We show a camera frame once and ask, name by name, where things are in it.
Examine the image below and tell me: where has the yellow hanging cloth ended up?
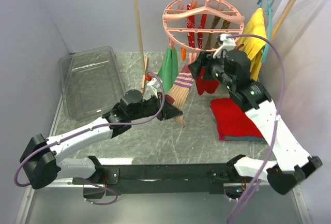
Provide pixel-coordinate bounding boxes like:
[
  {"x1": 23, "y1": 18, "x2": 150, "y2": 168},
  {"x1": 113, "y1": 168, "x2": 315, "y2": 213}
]
[{"x1": 237, "y1": 8, "x2": 267, "y2": 81}]

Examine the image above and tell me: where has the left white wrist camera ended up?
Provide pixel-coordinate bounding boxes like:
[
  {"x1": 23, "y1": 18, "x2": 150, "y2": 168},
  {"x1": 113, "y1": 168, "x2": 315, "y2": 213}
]
[{"x1": 145, "y1": 77, "x2": 162, "y2": 98}]

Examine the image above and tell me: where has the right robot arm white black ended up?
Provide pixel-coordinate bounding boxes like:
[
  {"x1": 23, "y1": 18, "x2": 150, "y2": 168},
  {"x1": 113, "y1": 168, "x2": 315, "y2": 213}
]
[{"x1": 188, "y1": 50, "x2": 323, "y2": 195}]

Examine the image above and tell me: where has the purple cable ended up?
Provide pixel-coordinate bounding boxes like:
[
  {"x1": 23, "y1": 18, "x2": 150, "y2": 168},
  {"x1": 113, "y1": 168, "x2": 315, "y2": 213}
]
[
  {"x1": 14, "y1": 71, "x2": 166, "y2": 206},
  {"x1": 227, "y1": 34, "x2": 287, "y2": 224}
]

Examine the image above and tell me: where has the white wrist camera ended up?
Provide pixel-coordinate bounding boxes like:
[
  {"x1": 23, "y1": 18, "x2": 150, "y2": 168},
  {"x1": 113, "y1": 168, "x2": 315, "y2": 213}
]
[
  {"x1": 145, "y1": 77, "x2": 162, "y2": 98},
  {"x1": 213, "y1": 34, "x2": 236, "y2": 58}
]

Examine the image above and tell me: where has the red sock front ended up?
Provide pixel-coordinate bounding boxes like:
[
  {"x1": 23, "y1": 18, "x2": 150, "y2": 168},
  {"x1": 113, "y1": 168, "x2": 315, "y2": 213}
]
[{"x1": 195, "y1": 78, "x2": 219, "y2": 95}]

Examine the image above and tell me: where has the black base bar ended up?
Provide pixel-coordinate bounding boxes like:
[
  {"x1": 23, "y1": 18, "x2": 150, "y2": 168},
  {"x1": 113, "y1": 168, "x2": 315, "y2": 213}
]
[{"x1": 87, "y1": 156, "x2": 243, "y2": 195}]

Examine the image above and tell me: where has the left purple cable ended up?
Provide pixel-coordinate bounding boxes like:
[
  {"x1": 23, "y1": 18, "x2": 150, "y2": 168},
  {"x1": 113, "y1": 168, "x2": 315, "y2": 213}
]
[{"x1": 14, "y1": 71, "x2": 166, "y2": 206}]

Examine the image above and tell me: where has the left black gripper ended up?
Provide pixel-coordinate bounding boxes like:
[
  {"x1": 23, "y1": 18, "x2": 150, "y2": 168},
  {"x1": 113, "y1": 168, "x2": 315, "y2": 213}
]
[{"x1": 130, "y1": 92, "x2": 183, "y2": 121}]

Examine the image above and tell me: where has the green hanging cloth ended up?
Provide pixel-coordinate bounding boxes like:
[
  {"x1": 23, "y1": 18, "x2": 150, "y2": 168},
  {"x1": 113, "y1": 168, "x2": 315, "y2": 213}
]
[{"x1": 158, "y1": 47, "x2": 178, "y2": 94}]

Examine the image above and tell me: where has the striped beige purple sock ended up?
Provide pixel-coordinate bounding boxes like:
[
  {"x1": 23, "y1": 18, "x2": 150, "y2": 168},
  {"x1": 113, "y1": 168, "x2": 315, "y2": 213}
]
[{"x1": 164, "y1": 64, "x2": 194, "y2": 128}]

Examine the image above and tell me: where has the teal plastic hanger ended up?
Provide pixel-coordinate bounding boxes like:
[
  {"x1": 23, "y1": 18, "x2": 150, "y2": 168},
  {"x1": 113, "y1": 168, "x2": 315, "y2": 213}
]
[{"x1": 257, "y1": 0, "x2": 275, "y2": 63}]

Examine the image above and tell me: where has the brown sock pair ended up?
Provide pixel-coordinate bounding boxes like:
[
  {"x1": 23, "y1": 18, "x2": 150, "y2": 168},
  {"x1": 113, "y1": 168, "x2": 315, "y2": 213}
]
[{"x1": 203, "y1": 14, "x2": 232, "y2": 50}]

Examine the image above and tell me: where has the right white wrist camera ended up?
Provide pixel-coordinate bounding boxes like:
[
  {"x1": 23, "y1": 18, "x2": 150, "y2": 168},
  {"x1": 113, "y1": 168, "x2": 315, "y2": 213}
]
[{"x1": 213, "y1": 34, "x2": 236, "y2": 58}]

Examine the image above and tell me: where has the red folded towel stack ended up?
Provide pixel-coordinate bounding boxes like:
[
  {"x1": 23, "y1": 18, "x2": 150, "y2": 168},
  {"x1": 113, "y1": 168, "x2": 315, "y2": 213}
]
[{"x1": 210, "y1": 98, "x2": 265, "y2": 142}]

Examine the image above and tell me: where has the pink round clip hanger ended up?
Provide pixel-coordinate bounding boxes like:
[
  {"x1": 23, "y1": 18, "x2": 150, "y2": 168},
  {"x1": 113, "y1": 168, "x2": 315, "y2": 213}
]
[{"x1": 162, "y1": 0, "x2": 245, "y2": 61}]

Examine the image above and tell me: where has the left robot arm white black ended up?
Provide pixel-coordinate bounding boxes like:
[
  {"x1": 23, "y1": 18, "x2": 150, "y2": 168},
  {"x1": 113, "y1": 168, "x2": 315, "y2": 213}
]
[{"x1": 19, "y1": 89, "x2": 183, "y2": 189}]

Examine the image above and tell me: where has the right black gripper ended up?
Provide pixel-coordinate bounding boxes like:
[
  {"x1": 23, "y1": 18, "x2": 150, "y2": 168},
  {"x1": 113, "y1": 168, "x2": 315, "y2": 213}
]
[{"x1": 187, "y1": 50, "x2": 234, "y2": 91}]

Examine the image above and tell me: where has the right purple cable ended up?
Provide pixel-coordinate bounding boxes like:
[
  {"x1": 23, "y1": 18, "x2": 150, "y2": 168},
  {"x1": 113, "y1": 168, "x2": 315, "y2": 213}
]
[{"x1": 227, "y1": 34, "x2": 287, "y2": 224}]

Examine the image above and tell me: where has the clear plastic bin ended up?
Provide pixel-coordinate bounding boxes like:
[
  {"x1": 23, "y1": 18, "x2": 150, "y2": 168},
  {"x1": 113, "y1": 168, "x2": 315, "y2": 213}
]
[{"x1": 58, "y1": 46, "x2": 126, "y2": 121}]

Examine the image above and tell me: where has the red patterned sock pair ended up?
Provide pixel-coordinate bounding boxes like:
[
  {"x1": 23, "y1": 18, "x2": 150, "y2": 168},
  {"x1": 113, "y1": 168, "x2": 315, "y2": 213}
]
[{"x1": 187, "y1": 2, "x2": 207, "y2": 49}]

